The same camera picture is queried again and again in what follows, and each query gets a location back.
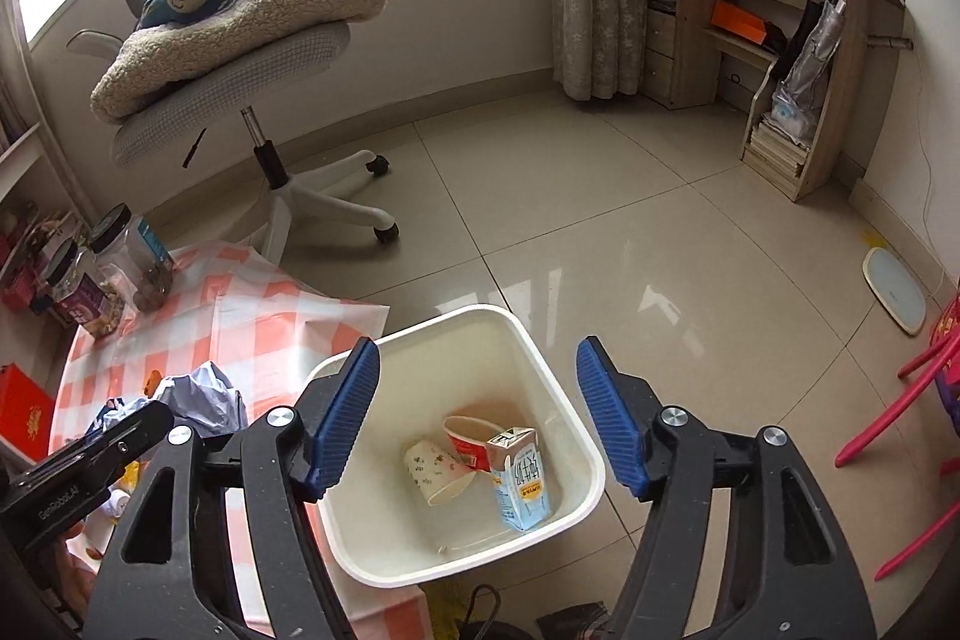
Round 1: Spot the white bookshelf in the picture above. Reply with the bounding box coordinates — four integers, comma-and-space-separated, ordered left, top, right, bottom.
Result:
2, 124, 91, 333

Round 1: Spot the wooden computer desk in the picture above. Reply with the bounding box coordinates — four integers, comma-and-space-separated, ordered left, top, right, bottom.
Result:
644, 0, 908, 205

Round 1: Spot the orange box on desk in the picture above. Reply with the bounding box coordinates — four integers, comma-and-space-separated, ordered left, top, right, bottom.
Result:
709, 0, 766, 46

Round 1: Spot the red gift box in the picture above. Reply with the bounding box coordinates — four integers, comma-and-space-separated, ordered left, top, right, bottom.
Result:
0, 364, 53, 463

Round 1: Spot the white plastic trash bin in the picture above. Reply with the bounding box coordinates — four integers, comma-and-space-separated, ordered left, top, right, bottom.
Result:
320, 304, 605, 590

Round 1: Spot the clear jar purple label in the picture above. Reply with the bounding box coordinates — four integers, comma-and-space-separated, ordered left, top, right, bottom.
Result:
41, 239, 124, 339

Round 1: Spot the white patterned paper cup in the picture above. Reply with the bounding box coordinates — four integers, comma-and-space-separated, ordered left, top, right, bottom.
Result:
404, 440, 475, 507

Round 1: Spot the light blue milk carton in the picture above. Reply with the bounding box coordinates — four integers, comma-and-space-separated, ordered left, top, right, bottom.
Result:
487, 427, 551, 533

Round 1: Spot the pink white checkered tablecloth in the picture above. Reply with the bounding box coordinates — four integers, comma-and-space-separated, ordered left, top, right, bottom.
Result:
50, 242, 433, 638

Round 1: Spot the clear plastic bottle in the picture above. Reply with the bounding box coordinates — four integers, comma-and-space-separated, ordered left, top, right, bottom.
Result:
86, 360, 249, 438

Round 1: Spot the grey mesh office chair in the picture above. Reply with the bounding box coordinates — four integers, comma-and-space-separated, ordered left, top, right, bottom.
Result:
67, 0, 398, 263

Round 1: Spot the red white paper cup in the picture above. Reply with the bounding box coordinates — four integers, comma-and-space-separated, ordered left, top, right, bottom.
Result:
443, 414, 505, 473

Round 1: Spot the white bathroom scale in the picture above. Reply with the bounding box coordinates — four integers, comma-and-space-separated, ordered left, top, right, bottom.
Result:
862, 247, 926, 336

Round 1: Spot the beige fleece blanket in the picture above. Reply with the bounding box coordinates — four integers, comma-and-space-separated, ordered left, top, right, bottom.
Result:
89, 0, 389, 125

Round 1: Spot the pink child chair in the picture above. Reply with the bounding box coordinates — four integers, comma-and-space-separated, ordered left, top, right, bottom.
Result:
830, 304, 958, 590

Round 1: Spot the clear jar with brown nuts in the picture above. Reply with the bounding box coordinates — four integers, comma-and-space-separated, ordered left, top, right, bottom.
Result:
89, 203, 176, 314

